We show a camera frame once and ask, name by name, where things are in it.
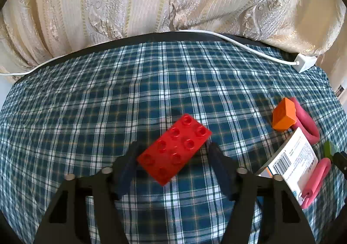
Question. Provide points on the orange toy brick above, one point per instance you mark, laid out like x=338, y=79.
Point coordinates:
x=284, y=115

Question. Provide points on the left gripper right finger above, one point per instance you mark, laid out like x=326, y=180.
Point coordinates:
x=283, y=220

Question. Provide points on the blue plaid tablecloth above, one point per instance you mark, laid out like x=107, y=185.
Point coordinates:
x=79, y=115

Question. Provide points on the red toy brick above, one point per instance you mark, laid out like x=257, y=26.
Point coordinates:
x=173, y=150

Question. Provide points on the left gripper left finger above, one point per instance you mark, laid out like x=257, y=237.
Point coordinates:
x=90, y=200

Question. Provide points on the large pink foam loop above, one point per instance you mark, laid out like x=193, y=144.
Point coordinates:
x=315, y=182

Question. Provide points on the green brick blue dots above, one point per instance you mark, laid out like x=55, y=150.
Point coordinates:
x=329, y=150

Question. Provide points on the small pink foam loop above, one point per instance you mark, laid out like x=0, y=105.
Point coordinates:
x=305, y=123

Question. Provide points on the white power strip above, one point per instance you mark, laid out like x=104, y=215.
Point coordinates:
x=304, y=62

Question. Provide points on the white blue medicine box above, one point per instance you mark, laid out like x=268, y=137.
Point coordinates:
x=295, y=161

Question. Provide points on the cream patterned curtain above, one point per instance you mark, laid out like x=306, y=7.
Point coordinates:
x=34, y=31

